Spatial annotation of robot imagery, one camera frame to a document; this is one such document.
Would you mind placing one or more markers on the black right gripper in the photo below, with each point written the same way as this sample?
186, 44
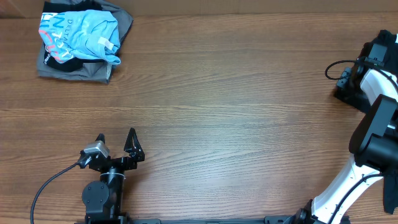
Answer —
343, 85

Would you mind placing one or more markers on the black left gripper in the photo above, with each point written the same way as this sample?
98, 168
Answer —
135, 154

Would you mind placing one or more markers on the black t-shirt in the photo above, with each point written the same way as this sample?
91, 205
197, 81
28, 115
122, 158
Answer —
384, 39

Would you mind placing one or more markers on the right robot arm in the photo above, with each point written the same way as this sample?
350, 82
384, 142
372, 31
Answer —
373, 149

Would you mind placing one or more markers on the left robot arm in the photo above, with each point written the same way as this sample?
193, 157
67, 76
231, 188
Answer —
103, 198

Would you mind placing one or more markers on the grey folded garment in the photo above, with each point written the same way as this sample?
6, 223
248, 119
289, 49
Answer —
90, 71

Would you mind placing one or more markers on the light blue printed shirt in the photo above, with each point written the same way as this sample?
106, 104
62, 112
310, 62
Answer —
86, 35

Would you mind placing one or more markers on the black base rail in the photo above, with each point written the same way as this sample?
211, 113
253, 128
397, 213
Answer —
284, 219

